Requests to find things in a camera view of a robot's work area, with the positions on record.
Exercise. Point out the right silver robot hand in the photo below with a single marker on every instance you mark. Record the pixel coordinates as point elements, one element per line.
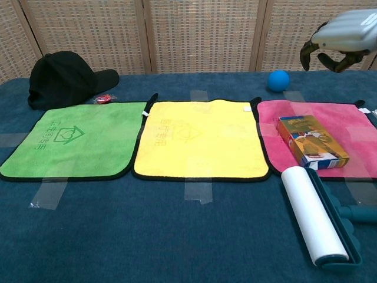
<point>344,32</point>

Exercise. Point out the orange blue cardboard box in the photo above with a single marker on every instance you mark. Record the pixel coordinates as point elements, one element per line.
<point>312,141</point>

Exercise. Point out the pink microfiber cloth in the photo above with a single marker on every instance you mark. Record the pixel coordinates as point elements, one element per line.
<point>274,147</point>

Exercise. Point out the yellow microfiber cloth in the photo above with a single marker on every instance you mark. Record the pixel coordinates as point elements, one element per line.
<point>203,141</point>

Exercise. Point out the dark blue carpet table cover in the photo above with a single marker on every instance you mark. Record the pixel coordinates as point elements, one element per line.
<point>165,230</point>

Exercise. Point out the green microfiber cloth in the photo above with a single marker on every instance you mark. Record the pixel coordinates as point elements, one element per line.
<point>88,147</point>

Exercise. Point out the blue rubber ball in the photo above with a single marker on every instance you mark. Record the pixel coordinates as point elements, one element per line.
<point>278,81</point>

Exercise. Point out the woven folding screen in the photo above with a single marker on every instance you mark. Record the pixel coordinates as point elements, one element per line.
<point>188,32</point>

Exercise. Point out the white teal lint roller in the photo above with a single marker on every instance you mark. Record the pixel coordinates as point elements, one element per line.
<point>312,212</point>

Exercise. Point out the small red wrapped candy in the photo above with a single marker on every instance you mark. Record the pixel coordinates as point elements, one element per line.
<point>103,99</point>

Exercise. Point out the black baseball cap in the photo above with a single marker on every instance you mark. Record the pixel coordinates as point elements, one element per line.
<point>64,79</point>

